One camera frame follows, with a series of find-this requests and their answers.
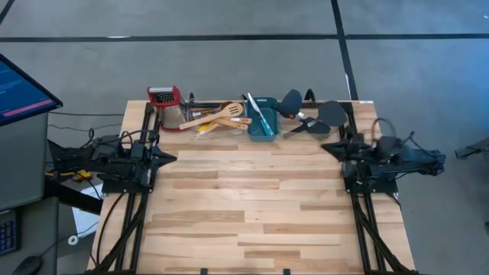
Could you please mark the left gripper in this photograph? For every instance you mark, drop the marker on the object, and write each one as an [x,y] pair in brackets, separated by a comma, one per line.
[143,156]

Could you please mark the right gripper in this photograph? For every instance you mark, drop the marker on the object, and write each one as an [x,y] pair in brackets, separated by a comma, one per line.
[357,151]

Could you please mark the black rectangular-head spatula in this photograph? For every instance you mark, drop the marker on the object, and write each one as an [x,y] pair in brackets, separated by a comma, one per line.
[320,130]

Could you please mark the black round-head spatula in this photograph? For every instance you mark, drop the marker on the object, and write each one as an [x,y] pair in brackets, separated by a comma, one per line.
[332,113]
[291,101]

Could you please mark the yellow silicone spoon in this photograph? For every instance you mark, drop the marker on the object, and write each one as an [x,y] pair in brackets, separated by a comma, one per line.
[202,128]

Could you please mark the wooden spork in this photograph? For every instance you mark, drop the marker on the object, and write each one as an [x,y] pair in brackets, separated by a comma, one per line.
[208,131]

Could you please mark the wooden slotted spatula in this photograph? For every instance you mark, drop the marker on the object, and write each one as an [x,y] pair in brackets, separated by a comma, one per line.
[237,123]

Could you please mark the wooden slotted spoon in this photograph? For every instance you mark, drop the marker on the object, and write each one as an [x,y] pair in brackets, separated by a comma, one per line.
[231,110]

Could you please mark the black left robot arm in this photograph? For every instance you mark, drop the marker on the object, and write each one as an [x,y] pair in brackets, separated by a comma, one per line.
[103,156]

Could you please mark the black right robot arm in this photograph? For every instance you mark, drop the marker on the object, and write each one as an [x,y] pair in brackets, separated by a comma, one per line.
[401,158]

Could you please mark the clear plastic bin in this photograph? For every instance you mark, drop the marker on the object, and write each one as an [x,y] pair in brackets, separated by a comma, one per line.
[298,143]
[229,134]

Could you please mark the teal plastic bin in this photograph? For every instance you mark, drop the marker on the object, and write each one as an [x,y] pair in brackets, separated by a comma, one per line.
[255,131]

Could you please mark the white paper sheet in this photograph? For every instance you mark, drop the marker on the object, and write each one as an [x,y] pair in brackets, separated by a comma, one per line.
[86,221]

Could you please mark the black floor stand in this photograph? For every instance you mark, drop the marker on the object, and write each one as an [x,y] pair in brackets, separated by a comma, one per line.
[473,151]

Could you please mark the grey cabinet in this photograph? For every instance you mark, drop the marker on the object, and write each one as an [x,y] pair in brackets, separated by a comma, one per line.
[23,164]

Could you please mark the grey desk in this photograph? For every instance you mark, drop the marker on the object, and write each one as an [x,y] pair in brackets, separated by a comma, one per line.
[38,237]

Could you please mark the computer monitor blue screen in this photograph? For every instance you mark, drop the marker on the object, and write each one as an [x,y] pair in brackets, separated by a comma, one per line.
[21,93]

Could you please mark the computer keyboard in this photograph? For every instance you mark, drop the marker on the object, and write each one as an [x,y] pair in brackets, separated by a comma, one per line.
[7,233]

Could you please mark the black computer mouse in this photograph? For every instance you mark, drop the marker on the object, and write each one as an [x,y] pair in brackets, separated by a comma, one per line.
[26,266]

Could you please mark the black aluminium table frame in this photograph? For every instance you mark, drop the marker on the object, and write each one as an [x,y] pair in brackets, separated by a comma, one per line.
[345,109]

